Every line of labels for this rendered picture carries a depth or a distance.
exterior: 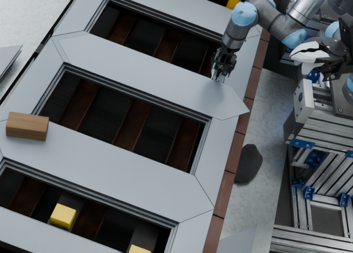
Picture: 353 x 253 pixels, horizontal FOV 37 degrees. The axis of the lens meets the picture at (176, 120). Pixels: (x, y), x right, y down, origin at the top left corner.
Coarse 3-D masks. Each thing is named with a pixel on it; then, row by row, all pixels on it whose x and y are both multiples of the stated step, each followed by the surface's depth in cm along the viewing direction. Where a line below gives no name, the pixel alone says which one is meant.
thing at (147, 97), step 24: (120, 0) 217; (168, 24) 218; (192, 24) 217; (72, 72) 188; (48, 96) 179; (144, 96) 188; (192, 120) 189; (0, 168) 157; (24, 168) 159; (192, 168) 175; (72, 192) 160; (96, 192) 159; (144, 216) 160; (168, 240) 157
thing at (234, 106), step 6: (234, 90) 198; (234, 96) 196; (228, 102) 193; (234, 102) 194; (240, 102) 195; (228, 108) 191; (234, 108) 192; (240, 108) 193; (228, 114) 190; (234, 114) 190; (240, 114) 191
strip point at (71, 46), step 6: (78, 36) 196; (84, 36) 197; (60, 42) 192; (66, 42) 193; (72, 42) 194; (78, 42) 195; (84, 42) 195; (66, 48) 191; (72, 48) 192; (78, 48) 193; (66, 54) 190; (72, 54) 190; (72, 60) 188
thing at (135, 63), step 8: (128, 56) 196; (136, 56) 197; (144, 56) 198; (128, 64) 194; (136, 64) 194; (144, 64) 195; (120, 72) 190; (128, 72) 191; (136, 72) 192; (120, 80) 188; (128, 80) 189; (136, 80) 190
